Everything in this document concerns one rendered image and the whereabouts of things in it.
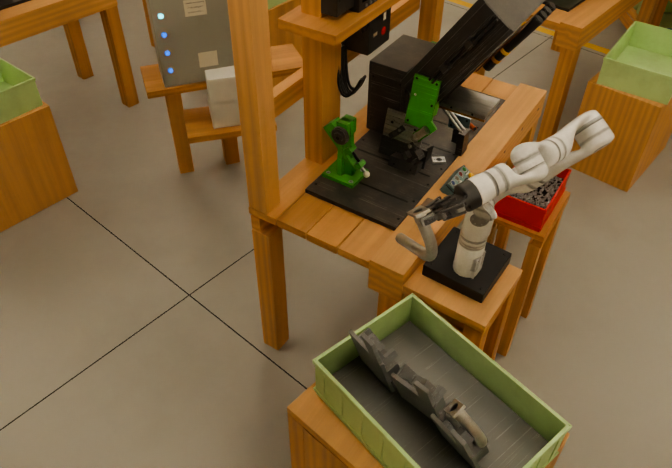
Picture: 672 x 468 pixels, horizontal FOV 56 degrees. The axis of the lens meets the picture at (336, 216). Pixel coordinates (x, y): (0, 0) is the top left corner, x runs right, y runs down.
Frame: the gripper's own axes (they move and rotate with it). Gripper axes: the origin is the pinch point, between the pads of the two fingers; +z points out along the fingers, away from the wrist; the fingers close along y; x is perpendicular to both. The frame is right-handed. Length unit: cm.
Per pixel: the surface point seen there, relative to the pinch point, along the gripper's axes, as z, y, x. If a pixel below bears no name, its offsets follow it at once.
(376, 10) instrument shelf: -44, -91, -48
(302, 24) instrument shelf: -15, -86, -54
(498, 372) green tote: -9, -15, 59
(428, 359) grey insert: 4, -35, 55
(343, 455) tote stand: 42, -22, 60
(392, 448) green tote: 30, -7, 56
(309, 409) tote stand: 45, -37, 51
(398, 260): -8, -65, 34
